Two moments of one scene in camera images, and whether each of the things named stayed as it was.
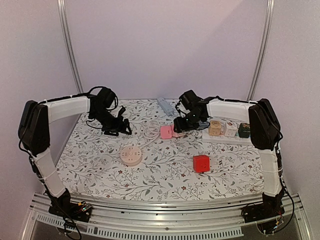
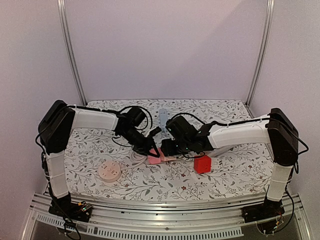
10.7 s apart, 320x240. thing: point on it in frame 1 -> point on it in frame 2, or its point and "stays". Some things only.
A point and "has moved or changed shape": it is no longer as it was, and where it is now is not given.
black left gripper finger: (126, 122) -> (155, 148)
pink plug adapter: (166, 132) has moved or changed shape
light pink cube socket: (178, 134) has moved or changed shape
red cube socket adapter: (201, 163) stays
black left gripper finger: (111, 132) -> (144, 151)
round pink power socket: (131, 155) -> (109, 171)
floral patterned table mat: (154, 161) stays
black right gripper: (180, 124) -> (167, 146)
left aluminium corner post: (61, 5) stays
